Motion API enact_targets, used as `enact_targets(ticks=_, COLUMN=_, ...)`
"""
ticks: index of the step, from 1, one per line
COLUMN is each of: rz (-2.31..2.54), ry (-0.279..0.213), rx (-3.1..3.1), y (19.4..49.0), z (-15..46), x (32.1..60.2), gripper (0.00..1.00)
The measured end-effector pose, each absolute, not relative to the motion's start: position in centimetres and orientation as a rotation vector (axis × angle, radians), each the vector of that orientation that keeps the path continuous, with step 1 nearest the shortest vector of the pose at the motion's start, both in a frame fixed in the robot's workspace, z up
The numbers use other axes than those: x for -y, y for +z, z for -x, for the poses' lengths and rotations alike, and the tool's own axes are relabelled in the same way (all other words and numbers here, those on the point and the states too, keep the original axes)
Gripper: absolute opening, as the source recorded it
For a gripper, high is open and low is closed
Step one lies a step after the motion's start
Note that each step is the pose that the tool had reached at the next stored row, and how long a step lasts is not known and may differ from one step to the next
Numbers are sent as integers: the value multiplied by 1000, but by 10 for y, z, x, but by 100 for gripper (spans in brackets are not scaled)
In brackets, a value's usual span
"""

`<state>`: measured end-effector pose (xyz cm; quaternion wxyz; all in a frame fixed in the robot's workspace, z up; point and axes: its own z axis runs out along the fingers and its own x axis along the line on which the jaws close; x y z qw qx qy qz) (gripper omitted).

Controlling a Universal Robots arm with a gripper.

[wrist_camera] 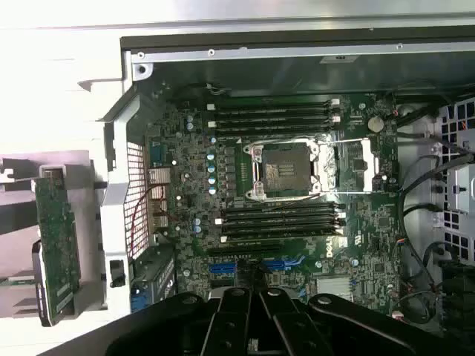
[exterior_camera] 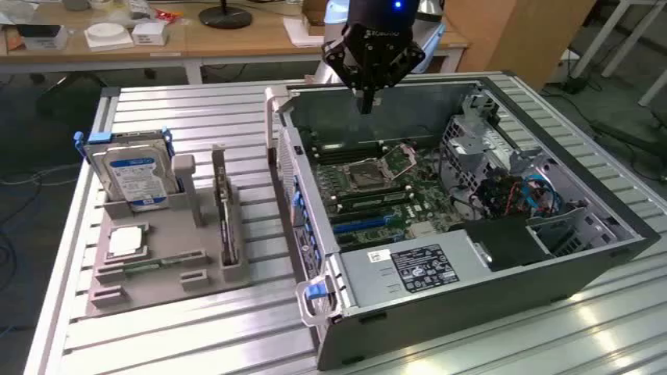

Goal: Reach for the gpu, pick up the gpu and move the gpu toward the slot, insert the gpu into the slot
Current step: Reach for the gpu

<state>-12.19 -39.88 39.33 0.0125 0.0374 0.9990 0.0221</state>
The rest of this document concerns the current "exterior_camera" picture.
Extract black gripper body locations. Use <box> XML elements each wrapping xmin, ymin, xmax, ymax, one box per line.
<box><xmin>340</xmin><ymin>0</ymin><xmax>418</xmax><ymax>91</ymax></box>

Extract green graphics card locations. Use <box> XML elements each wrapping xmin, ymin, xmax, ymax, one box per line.
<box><xmin>210</xmin><ymin>143</ymin><xmax>242</xmax><ymax>266</ymax></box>

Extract blue expansion slot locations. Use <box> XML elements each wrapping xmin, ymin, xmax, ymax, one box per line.
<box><xmin>330</xmin><ymin>216</ymin><xmax>390</xmax><ymax>236</ymax></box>

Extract white paper stack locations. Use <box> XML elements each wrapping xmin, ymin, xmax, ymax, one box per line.
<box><xmin>282</xmin><ymin>15</ymin><xmax>326</xmax><ymax>48</ymax></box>

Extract brown cardboard box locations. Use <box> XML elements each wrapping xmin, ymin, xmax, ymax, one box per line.
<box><xmin>301</xmin><ymin>0</ymin><xmax>330</xmax><ymax>25</ymax></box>

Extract wooden desk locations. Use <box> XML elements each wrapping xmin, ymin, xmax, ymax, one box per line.
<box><xmin>0</xmin><ymin>0</ymin><xmax>469</xmax><ymax>85</ymax></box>

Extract wooden cabinet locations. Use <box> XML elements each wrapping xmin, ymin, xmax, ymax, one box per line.
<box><xmin>447</xmin><ymin>0</ymin><xmax>597</xmax><ymax>93</ymax></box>

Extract black round lamp base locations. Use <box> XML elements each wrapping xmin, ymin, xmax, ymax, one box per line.
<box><xmin>197</xmin><ymin>0</ymin><xmax>254</xmax><ymax>30</ymax></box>

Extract metal disk bay cage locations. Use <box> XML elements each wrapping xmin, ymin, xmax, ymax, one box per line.
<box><xmin>439</xmin><ymin>92</ymin><xmax>523</xmax><ymax>189</ymax></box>

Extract metal socket cover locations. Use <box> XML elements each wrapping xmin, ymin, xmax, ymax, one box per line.
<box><xmin>382</xmin><ymin>142</ymin><xmax>418</xmax><ymax>173</ymax></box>

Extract CPU socket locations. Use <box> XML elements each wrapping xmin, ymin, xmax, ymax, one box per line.
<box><xmin>345</xmin><ymin>159</ymin><xmax>390</xmax><ymax>193</ymax></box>

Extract small white labelled box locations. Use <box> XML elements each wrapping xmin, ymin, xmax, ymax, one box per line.
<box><xmin>129</xmin><ymin>21</ymin><xmax>170</xmax><ymax>46</ymax></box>

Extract installed RAM stick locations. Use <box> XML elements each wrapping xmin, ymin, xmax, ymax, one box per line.
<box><xmin>336</xmin><ymin>189</ymin><xmax>412</xmax><ymax>214</ymax></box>

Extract green motherboard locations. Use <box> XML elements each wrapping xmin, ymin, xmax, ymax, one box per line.
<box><xmin>306</xmin><ymin>128</ymin><xmax>460</xmax><ymax>253</ymax></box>

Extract white round part on box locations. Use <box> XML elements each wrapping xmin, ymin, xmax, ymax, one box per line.
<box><xmin>82</xmin><ymin>22</ymin><xmax>136</xmax><ymax>52</ymax></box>

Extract black floor stand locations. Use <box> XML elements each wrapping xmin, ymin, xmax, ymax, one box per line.
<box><xmin>589</xmin><ymin>118</ymin><xmax>667</xmax><ymax>148</ymax></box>

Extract hard disk with blue carrier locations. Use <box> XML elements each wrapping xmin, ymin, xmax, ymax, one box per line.
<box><xmin>72</xmin><ymin>127</ymin><xmax>176</xmax><ymax>214</ymax></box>

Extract black chair base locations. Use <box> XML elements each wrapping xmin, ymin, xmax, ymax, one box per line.
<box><xmin>29</xmin><ymin>69</ymin><xmax>158</xmax><ymax>115</ymax></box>

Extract grey power supply unit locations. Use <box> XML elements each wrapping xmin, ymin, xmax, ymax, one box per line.
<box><xmin>337</xmin><ymin>228</ymin><xmax>493</xmax><ymax>309</ymax></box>

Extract white box with black top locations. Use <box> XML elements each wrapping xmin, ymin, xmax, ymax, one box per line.
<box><xmin>14</xmin><ymin>23</ymin><xmax>70</xmax><ymax>52</ymax></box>

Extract grey parts rack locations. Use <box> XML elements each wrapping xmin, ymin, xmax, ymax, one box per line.
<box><xmin>84</xmin><ymin>153</ymin><xmax>254</xmax><ymax>318</ymax></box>

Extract silver CPU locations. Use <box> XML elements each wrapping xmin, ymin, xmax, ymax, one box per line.
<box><xmin>106</xmin><ymin>225</ymin><xmax>148</xmax><ymax>259</ymax></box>

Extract green RAM stick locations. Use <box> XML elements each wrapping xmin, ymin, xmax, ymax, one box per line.
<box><xmin>121</xmin><ymin>255</ymin><xmax>184</xmax><ymax>275</ymax></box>

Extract black open PC case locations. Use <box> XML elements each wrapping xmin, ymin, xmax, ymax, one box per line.
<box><xmin>262</xmin><ymin>70</ymin><xmax>663</xmax><ymax>372</ymax></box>

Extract red wire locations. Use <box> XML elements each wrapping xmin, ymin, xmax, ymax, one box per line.
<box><xmin>505</xmin><ymin>178</ymin><xmax>523</xmax><ymax>216</ymax></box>

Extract white table frame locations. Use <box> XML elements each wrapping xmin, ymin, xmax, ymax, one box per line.
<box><xmin>569</xmin><ymin>0</ymin><xmax>667</xmax><ymax>107</ymax></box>

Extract blue wire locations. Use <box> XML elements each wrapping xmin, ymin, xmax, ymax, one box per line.
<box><xmin>519</xmin><ymin>173</ymin><xmax>564</xmax><ymax>219</ymax></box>

